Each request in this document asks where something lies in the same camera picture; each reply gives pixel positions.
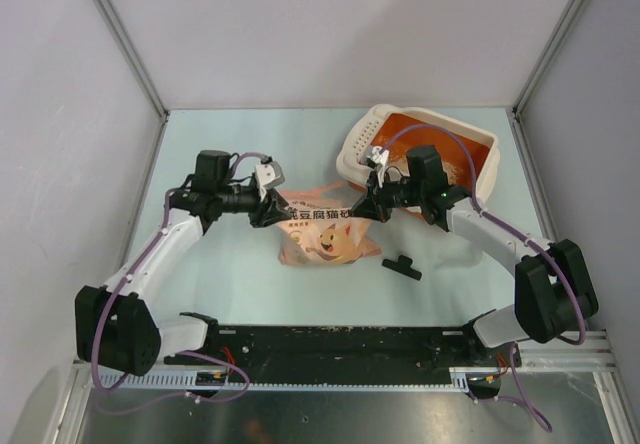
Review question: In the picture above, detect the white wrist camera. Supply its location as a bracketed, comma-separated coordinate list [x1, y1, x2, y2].
[361, 146, 389, 179]
[254, 160, 285, 200]

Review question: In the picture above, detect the aluminium frame rail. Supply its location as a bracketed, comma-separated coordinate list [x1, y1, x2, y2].
[98, 333, 616, 394]

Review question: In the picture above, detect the white and orange litter box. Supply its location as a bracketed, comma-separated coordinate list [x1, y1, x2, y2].
[336, 104, 500, 203]

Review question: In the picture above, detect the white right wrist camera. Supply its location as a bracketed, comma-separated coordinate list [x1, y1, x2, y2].
[361, 146, 389, 179]

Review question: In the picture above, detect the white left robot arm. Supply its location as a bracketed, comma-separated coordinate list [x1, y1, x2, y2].
[74, 150, 291, 376]

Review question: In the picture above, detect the right aluminium corner post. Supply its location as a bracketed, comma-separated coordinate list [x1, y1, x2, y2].
[512, 0, 590, 117]

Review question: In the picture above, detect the left aluminium corner post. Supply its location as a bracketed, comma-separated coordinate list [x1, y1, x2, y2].
[93, 0, 168, 121]

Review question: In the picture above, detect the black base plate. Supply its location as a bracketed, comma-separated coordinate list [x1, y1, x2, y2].
[163, 324, 521, 389]

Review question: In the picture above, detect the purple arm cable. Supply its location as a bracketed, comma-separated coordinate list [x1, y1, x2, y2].
[379, 123, 589, 433]
[89, 151, 251, 418]

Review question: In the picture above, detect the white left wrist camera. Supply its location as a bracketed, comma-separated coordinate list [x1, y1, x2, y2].
[254, 160, 285, 200]

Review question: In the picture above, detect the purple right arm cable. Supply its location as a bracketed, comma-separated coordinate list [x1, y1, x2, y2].
[379, 123, 589, 433]

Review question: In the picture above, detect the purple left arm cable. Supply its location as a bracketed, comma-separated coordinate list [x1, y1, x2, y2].
[89, 151, 251, 418]

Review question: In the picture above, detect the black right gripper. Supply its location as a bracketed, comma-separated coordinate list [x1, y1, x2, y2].
[349, 168, 425, 223]

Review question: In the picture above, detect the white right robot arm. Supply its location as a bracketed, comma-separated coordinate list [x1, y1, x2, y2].
[350, 145, 598, 365]

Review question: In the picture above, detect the pink cat litter bag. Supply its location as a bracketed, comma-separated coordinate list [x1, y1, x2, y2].
[277, 182, 381, 266]

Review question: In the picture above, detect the aluminium corner post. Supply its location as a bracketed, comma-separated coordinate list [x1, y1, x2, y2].
[512, 0, 590, 117]
[93, 0, 168, 121]

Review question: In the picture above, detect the black bag clip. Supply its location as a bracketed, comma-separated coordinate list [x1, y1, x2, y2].
[381, 254, 422, 281]

